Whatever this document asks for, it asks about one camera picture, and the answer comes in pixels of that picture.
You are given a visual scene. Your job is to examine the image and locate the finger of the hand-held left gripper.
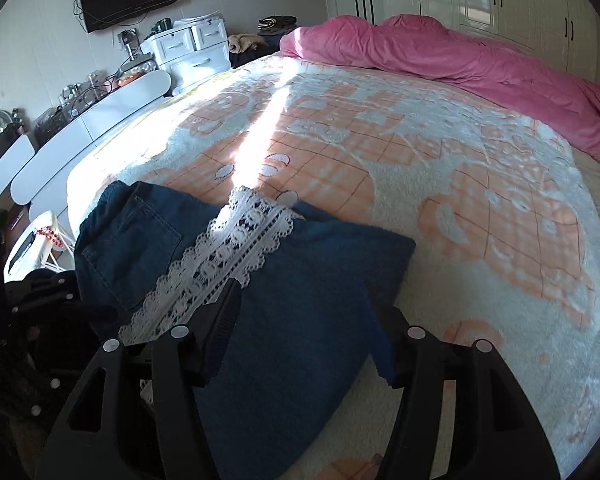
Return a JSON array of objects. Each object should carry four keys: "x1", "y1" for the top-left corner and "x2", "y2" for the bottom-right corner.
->
[
  {"x1": 15, "y1": 300, "x2": 118, "y2": 337},
  {"x1": 4, "y1": 270, "x2": 81, "y2": 313}
]

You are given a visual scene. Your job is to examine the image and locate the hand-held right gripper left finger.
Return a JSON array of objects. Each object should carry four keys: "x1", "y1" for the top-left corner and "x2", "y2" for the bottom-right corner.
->
[{"x1": 35, "y1": 277, "x2": 243, "y2": 480}]

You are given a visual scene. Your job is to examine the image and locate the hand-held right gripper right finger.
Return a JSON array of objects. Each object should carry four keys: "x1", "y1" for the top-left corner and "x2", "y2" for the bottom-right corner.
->
[{"x1": 362, "y1": 305, "x2": 561, "y2": 480}]

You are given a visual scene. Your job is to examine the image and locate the blue denim pants lace trim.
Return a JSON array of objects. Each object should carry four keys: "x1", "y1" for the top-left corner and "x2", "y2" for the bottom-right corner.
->
[{"x1": 74, "y1": 180, "x2": 417, "y2": 480}]

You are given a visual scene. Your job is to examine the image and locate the white stool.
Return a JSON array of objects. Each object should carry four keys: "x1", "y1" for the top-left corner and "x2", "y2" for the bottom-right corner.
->
[{"x1": 2, "y1": 210, "x2": 73, "y2": 281}]

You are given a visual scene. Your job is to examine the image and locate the white footboard panels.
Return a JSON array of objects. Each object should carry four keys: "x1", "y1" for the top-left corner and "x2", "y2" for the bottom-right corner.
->
[{"x1": 0, "y1": 70, "x2": 173, "y2": 206}]

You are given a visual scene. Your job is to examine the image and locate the white and orange fleece blanket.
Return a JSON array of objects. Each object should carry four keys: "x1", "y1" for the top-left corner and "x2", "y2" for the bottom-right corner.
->
[{"x1": 67, "y1": 55, "x2": 600, "y2": 480}]

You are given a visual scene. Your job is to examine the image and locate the white drawer chest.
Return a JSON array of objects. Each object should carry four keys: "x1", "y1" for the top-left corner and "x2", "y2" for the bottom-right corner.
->
[{"x1": 140, "y1": 16, "x2": 232, "y2": 95}]

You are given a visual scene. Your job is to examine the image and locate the navy cloth pile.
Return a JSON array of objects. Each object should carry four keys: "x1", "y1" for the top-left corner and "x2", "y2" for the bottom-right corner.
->
[{"x1": 229, "y1": 35, "x2": 283, "y2": 68}]

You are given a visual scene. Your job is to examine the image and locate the beige crumpled cloth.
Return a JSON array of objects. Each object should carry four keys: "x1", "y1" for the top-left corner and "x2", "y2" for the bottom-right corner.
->
[{"x1": 227, "y1": 33, "x2": 261, "y2": 54}]

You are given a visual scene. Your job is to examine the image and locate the dark striped folded clothes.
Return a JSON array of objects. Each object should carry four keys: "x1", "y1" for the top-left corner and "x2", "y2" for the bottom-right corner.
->
[{"x1": 257, "y1": 15, "x2": 298, "y2": 36}]

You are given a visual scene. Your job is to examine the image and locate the pink duvet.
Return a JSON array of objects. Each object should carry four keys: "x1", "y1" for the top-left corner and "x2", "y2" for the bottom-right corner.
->
[{"x1": 279, "y1": 15, "x2": 600, "y2": 181}]

